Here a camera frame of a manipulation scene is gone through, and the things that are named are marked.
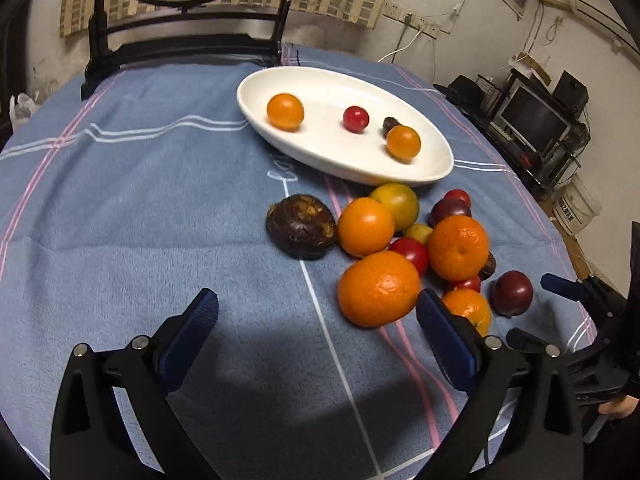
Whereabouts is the black hat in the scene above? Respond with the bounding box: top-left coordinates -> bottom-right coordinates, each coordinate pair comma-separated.
445,75 -> 483,106

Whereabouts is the white bucket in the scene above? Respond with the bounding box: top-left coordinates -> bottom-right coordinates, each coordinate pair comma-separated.
551,174 -> 602,235

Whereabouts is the black media stand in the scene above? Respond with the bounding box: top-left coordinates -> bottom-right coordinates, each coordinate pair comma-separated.
435,80 -> 591,196

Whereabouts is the yellow-green tangerine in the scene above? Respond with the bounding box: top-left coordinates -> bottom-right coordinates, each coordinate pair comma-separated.
369,183 -> 420,232

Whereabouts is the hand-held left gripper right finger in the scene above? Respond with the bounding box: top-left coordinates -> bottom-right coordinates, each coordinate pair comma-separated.
416,288 -> 586,480

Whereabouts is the white socket strip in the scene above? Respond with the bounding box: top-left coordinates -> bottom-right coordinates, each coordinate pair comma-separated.
405,12 -> 441,38

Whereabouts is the dark red plum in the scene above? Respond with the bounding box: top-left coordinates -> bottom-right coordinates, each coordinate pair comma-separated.
489,270 -> 534,317

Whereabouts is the black speaker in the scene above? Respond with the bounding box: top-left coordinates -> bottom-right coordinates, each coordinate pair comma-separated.
553,71 -> 589,115

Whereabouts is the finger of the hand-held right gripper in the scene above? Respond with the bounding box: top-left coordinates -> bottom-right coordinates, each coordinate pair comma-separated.
541,273 -> 608,311
506,328 -> 603,378

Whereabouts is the white oval plate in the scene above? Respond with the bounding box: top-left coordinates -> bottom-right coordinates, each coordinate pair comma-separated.
236,66 -> 455,187

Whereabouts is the purple plum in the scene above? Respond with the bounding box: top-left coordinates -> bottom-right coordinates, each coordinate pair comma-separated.
429,198 -> 472,226

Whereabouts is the person's right hand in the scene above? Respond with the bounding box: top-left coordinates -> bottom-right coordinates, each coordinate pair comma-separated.
599,393 -> 639,418

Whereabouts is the white air conditioner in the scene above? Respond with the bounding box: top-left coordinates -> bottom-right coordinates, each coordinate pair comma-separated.
565,0 -> 633,53

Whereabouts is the clear plastic bag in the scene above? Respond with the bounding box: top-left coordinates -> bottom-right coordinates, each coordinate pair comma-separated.
9,92 -> 38,133

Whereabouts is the large brown water chestnut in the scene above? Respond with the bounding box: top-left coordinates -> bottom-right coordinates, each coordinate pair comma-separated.
265,195 -> 338,261

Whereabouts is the computer monitor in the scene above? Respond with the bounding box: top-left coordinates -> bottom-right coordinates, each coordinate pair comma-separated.
500,82 -> 572,151

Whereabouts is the round embroidered screen black stand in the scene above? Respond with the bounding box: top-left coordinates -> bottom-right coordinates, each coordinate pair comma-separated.
82,0 -> 303,101

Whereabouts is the blue striped tablecloth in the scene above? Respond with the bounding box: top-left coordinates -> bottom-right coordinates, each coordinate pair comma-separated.
0,42 -> 596,480

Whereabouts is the small orange tangerine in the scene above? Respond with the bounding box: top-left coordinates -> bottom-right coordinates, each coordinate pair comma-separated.
386,126 -> 422,162
266,93 -> 305,132

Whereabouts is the white cable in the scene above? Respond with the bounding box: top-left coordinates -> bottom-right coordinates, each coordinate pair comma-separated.
377,25 -> 423,63

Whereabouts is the small yellow fruit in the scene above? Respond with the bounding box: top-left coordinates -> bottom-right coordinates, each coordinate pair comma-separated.
403,223 -> 434,245

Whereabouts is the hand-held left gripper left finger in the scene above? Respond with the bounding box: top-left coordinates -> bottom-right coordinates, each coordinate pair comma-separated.
49,287 -> 221,480

